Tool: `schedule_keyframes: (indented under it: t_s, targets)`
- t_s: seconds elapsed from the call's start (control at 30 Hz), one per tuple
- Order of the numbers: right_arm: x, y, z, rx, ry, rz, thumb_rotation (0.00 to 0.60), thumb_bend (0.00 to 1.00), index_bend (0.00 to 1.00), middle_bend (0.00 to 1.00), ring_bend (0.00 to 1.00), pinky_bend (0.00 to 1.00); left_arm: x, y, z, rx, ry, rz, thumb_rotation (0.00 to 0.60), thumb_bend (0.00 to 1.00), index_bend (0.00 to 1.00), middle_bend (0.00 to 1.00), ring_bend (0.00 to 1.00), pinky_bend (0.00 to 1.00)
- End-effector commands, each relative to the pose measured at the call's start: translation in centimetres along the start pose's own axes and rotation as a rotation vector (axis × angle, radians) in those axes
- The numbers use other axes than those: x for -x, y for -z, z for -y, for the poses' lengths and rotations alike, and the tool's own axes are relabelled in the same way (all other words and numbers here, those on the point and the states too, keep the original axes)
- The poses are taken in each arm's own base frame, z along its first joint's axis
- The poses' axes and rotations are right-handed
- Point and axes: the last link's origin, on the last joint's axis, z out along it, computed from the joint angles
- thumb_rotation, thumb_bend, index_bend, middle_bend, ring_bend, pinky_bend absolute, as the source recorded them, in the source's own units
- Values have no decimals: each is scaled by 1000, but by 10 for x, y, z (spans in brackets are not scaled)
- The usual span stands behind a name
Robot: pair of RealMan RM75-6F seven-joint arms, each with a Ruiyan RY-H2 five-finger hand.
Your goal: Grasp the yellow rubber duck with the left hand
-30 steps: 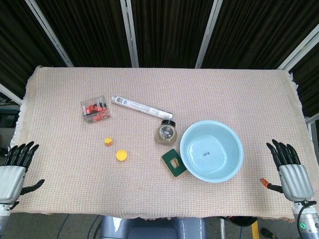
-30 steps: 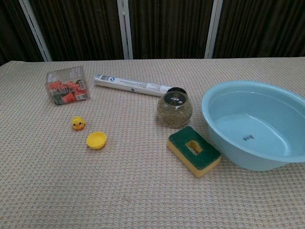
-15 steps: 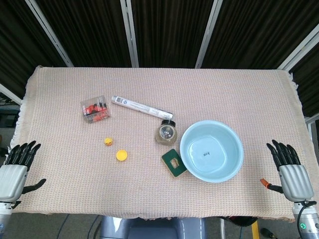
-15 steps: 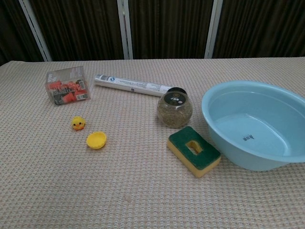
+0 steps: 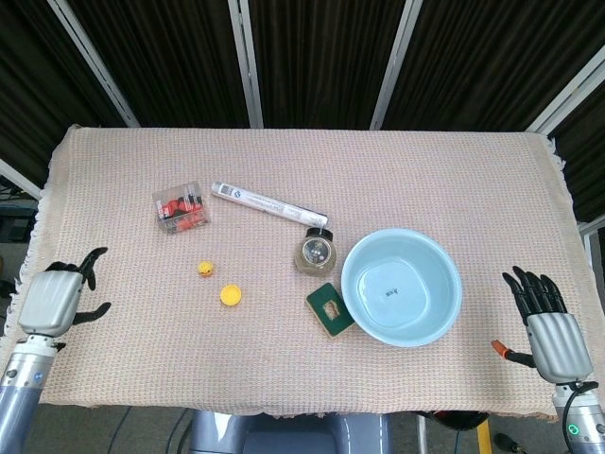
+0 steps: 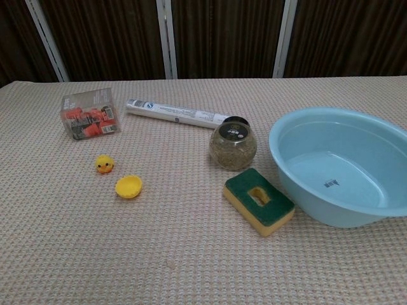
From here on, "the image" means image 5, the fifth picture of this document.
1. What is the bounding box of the beige woven tablecloth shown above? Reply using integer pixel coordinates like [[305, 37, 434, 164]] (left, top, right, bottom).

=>
[[0, 123, 597, 422]]

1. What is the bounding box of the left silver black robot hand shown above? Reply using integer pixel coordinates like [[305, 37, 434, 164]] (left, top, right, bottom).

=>
[[17, 246, 112, 338]]

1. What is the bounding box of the black object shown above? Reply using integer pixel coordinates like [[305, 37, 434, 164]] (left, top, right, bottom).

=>
[[418, 410, 488, 430]]

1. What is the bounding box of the clear box with red items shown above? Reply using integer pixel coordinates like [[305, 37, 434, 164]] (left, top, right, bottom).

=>
[[151, 179, 213, 236]]

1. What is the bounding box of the grey robot torso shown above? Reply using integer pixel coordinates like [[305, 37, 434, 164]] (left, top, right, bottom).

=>
[[188, 410, 393, 454]]

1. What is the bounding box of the white printed tube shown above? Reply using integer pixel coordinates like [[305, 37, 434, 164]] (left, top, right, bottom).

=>
[[211, 181, 331, 228]]

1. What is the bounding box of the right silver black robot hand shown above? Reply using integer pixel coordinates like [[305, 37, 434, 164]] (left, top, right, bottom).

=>
[[490, 265, 596, 384]]

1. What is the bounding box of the green yellow sponge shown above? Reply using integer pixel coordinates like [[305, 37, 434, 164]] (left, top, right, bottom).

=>
[[304, 282, 356, 340]]

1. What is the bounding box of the yellow round cap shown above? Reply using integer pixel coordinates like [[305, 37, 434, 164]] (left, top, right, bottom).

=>
[[219, 284, 244, 308]]

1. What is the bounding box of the light blue plastic basin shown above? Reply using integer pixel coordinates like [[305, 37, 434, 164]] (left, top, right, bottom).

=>
[[340, 228, 463, 350]]

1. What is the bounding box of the yellow strip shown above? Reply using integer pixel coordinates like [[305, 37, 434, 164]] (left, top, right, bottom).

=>
[[475, 418, 493, 454]]

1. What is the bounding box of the white metal frame post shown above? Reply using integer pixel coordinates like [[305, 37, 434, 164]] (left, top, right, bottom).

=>
[[0, 158, 43, 200], [228, 0, 265, 129], [525, 44, 605, 136], [577, 218, 605, 292], [370, 0, 429, 131], [45, 0, 141, 129]]

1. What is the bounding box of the black pleated curtain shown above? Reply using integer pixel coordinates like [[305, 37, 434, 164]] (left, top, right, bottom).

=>
[[0, 0, 605, 223]]

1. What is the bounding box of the glass spice jar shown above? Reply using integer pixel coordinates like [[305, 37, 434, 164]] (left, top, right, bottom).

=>
[[294, 226, 338, 275]]

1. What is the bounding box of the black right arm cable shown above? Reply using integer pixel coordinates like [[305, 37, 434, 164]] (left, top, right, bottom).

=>
[[561, 380, 600, 454]]

